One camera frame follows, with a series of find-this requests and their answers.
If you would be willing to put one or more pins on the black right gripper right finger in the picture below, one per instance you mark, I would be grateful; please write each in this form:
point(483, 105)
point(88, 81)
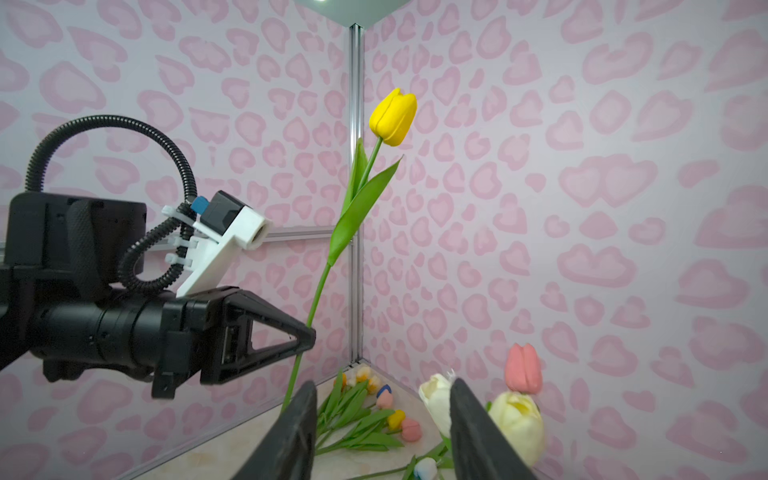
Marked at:
point(479, 449)

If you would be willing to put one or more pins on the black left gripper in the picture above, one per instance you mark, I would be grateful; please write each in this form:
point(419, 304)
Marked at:
point(222, 334)

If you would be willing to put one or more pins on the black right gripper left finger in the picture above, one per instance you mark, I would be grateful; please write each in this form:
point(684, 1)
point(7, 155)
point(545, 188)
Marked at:
point(288, 449)

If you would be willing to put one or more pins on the cream white tulip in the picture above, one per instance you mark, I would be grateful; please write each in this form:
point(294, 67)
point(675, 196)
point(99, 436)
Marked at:
point(519, 419)

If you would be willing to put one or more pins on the pink tulip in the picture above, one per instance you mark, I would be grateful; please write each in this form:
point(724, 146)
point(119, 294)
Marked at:
point(523, 372)

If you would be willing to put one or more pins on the yellow tulip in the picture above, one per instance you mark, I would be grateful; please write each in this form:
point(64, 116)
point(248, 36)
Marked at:
point(390, 122)

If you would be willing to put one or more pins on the white blue-tinged tulip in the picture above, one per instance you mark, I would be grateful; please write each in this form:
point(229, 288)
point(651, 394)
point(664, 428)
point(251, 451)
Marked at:
point(425, 467)

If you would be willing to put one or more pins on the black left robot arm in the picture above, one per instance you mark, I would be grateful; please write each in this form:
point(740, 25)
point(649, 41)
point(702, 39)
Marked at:
point(85, 284)

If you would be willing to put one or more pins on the bunch of artificial tulips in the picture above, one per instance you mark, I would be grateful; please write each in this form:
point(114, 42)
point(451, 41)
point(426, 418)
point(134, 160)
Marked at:
point(359, 414)

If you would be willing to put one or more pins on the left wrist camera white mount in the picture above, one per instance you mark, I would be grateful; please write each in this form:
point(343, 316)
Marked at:
point(225, 228)

